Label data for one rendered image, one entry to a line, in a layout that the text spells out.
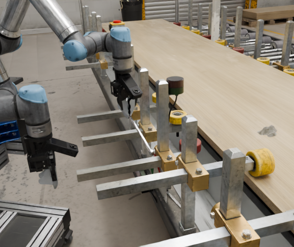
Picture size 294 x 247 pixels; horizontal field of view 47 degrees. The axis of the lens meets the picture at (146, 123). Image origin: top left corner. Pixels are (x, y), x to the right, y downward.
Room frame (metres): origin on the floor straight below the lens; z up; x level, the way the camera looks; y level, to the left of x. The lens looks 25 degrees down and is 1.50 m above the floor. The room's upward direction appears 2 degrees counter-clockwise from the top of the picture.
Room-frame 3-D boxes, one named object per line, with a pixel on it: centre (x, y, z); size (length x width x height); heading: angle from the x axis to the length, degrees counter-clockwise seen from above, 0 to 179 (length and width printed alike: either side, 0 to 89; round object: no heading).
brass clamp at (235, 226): (0.59, -0.19, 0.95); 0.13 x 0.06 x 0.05; 14
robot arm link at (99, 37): (1.32, 0.18, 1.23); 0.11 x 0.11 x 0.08; 64
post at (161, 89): (1.10, -0.06, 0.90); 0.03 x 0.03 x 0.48; 14
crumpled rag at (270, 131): (1.14, -0.46, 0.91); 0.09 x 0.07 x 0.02; 132
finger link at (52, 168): (0.94, 0.31, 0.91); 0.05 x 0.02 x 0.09; 14
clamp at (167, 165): (1.08, -0.07, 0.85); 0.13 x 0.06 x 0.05; 14
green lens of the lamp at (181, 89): (1.11, -0.10, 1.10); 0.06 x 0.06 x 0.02
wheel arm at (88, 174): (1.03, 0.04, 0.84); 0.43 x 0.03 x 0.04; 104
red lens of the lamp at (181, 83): (1.11, -0.10, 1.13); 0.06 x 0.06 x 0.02
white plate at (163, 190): (1.12, -0.03, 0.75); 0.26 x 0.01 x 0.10; 14
